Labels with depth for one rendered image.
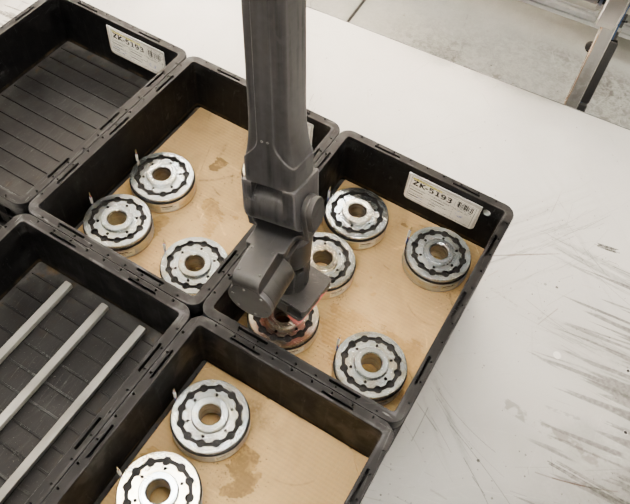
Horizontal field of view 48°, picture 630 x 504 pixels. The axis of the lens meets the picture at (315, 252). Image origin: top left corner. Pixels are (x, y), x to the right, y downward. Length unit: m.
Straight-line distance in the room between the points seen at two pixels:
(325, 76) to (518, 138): 0.43
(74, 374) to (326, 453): 0.36
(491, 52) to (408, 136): 1.43
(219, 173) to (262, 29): 0.55
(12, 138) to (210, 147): 0.33
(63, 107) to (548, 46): 2.08
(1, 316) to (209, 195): 0.36
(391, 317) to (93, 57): 0.75
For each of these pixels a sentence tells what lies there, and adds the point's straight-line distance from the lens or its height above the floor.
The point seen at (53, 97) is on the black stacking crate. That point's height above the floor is 0.83.
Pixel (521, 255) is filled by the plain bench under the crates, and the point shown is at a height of 0.70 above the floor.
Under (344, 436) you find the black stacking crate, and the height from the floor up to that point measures 0.85.
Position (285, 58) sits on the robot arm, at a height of 1.30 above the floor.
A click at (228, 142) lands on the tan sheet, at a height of 0.83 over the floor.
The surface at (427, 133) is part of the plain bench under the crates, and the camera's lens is 1.48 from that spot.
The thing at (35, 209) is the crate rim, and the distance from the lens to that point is 1.06.
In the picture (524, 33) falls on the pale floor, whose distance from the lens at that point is 3.00.
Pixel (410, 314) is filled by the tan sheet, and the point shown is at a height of 0.83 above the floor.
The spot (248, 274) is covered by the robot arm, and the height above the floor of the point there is 1.08.
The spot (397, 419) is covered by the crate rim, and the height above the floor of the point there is 0.93.
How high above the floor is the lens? 1.74
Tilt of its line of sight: 56 degrees down
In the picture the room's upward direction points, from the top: 8 degrees clockwise
